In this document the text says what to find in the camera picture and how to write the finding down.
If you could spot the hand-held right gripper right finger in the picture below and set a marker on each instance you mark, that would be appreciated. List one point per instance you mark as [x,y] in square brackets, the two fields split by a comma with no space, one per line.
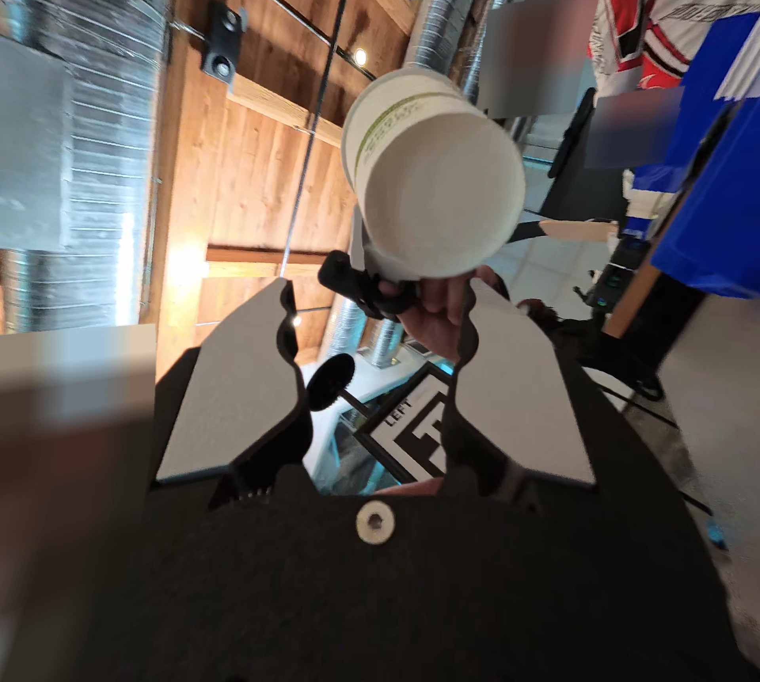
[522,397]

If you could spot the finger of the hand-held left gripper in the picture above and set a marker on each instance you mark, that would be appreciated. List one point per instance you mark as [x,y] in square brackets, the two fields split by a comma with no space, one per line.
[357,245]

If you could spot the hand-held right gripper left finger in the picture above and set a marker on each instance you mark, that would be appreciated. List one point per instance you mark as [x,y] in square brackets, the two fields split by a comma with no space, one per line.
[231,397]

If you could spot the white paper cup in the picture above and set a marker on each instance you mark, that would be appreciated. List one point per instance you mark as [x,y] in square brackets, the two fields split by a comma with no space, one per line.
[439,189]

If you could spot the person's left hand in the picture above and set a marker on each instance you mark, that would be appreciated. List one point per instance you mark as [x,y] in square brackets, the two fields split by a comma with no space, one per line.
[436,314]

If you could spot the thin black ceiling rod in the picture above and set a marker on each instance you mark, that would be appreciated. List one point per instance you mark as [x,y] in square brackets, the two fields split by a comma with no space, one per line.
[320,94]

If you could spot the black stick with wooden end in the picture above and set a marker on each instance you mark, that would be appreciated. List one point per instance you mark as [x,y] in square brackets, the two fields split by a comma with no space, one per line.
[582,229]

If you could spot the ceiling spot light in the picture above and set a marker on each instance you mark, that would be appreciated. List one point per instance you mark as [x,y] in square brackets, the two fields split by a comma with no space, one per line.
[360,55]

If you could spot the blue white jersey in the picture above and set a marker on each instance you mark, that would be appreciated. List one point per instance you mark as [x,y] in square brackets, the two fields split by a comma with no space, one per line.
[712,189]

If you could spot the black ceiling bracket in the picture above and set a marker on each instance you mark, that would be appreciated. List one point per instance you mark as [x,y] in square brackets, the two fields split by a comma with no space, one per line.
[222,41]

